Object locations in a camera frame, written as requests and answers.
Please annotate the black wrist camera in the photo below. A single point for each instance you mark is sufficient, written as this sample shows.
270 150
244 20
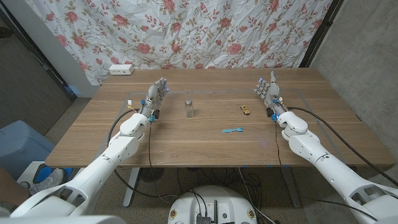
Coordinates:
269 112
156 114

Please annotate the blue storage bin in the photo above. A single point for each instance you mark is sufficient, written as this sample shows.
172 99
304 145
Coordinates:
18 146

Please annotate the white power strip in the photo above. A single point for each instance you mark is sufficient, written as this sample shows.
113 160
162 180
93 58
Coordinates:
121 69

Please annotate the glass salt shaker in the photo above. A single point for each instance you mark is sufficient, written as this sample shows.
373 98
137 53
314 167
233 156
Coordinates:
189 110

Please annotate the white table leg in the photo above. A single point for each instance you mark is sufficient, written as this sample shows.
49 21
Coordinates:
130 189

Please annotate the floral backdrop cloth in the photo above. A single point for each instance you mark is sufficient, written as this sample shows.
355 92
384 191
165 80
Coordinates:
186 31

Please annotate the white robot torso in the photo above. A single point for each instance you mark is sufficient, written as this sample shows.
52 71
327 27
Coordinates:
62 220

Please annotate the yellow toy car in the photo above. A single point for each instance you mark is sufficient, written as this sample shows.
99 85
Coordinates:
245 110

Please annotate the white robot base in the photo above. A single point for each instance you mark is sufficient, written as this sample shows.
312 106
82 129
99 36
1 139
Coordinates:
211 202

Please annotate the grey sneaker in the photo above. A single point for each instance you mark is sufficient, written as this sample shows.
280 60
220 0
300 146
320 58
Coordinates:
46 183

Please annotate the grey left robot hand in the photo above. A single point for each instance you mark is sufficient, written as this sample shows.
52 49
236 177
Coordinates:
154 96

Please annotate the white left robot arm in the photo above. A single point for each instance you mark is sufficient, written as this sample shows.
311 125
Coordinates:
118 149

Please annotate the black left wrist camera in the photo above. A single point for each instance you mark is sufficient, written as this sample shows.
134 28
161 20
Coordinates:
156 114

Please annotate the blue toy wrench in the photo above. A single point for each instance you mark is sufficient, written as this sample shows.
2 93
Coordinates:
230 130

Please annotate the white mat with blue footprints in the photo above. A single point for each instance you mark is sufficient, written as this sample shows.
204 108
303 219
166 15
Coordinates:
26 172

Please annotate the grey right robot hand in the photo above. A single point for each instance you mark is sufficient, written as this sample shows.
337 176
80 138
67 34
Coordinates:
270 93

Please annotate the person bare leg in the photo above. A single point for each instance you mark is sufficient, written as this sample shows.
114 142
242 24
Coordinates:
12 186

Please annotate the black round fan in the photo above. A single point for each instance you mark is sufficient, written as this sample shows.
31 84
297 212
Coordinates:
151 175

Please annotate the black backdrop pole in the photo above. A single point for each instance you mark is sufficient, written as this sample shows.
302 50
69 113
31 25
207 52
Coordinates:
320 31

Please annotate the grey table leg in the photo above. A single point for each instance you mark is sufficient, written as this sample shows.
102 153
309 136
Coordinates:
292 189

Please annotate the black wall frame strip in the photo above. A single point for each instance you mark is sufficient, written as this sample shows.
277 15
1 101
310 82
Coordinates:
59 77

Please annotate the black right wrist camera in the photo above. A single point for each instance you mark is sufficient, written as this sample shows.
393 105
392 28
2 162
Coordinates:
269 112

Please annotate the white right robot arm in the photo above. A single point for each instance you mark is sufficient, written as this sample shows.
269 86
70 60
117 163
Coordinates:
311 146

